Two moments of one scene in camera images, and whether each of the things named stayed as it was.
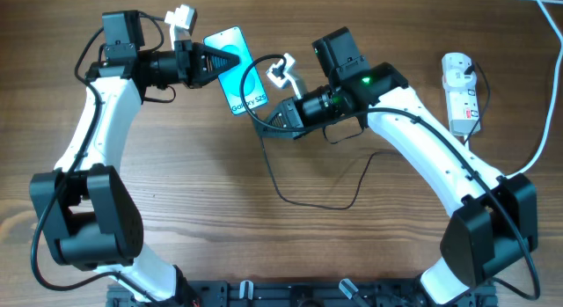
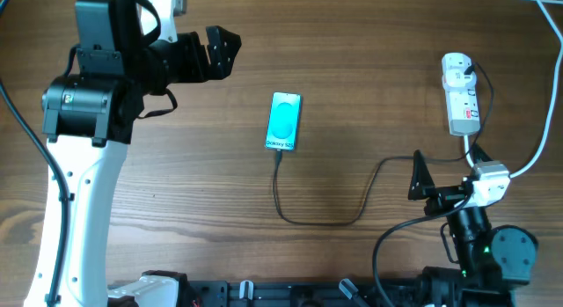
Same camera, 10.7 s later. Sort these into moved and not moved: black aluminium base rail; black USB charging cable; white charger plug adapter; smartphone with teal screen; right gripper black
Moved: black USB charging cable; smartphone with teal screen; right gripper black
Not moved: white charger plug adapter; black aluminium base rail
